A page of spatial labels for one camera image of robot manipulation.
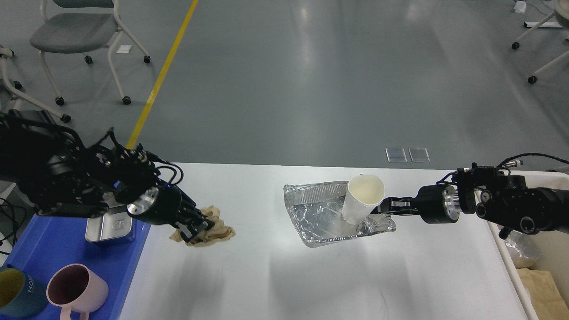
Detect aluminium foil tray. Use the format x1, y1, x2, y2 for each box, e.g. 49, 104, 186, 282
283, 181, 397, 248

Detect crumpled foil in bin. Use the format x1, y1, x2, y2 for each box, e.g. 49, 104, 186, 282
504, 231, 543, 269

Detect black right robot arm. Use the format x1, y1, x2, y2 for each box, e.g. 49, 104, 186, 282
372, 153, 569, 239

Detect blue and yellow cup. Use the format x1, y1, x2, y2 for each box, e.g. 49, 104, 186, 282
0, 265, 48, 320

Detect clear floor plate left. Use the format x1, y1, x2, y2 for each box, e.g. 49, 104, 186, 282
385, 147, 408, 164

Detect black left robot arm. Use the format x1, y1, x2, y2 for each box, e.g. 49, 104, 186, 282
1, 110, 215, 243

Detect white plastic bin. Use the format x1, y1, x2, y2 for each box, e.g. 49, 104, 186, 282
488, 171, 569, 320

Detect brown paper in bin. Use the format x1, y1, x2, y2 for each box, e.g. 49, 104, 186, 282
517, 268, 569, 320

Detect black cables on floor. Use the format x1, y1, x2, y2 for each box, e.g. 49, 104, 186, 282
0, 198, 26, 256

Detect white chair base right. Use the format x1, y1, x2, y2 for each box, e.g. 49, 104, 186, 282
510, 0, 569, 84

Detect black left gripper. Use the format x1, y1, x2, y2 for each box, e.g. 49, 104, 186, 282
127, 184, 215, 243

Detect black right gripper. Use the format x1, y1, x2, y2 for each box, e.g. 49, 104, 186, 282
378, 184, 462, 224

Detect pink mug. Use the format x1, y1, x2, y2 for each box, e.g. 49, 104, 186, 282
46, 263, 109, 320

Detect clear floor plate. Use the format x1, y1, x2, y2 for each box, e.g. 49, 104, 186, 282
385, 147, 408, 164
408, 147, 431, 163

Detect blue plastic tray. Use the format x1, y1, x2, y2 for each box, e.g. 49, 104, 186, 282
5, 216, 150, 320

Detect white paper cup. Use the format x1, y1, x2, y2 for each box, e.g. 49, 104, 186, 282
341, 175, 386, 225

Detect brown paper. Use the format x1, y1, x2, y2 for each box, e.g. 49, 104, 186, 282
169, 205, 236, 247
517, 268, 569, 320

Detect white chair frame left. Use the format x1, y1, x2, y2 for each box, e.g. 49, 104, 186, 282
0, 46, 72, 124

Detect stainless steel box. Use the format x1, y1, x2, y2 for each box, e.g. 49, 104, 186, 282
84, 204, 136, 246

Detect grey office chair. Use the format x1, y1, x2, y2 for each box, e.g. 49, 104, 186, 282
30, 0, 151, 106

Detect clear floor plate right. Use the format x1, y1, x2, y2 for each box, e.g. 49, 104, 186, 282
408, 147, 431, 163

